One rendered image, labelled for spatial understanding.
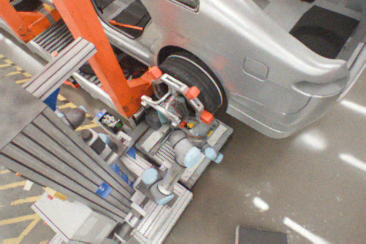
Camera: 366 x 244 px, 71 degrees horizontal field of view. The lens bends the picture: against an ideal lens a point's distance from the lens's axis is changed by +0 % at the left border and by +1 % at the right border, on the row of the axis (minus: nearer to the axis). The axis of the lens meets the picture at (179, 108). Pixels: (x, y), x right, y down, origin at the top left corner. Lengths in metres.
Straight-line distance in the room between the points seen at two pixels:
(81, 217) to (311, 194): 2.19
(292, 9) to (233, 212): 2.14
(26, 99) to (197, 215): 2.11
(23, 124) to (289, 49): 1.33
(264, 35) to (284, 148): 1.77
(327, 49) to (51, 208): 2.60
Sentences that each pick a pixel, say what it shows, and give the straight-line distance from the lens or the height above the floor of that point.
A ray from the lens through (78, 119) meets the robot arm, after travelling 1.74.
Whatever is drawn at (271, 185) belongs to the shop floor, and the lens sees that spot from 2.95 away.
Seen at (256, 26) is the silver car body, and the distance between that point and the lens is 1.62.
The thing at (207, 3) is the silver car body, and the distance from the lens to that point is 1.71.
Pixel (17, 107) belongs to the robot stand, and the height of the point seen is 2.03.
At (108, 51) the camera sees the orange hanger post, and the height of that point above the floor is 1.40.
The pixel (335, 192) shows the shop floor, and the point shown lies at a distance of 3.13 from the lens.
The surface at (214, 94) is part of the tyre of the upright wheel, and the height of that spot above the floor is 1.00.
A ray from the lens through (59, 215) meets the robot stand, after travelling 1.79.
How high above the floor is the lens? 2.78
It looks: 58 degrees down
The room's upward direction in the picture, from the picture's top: 11 degrees counter-clockwise
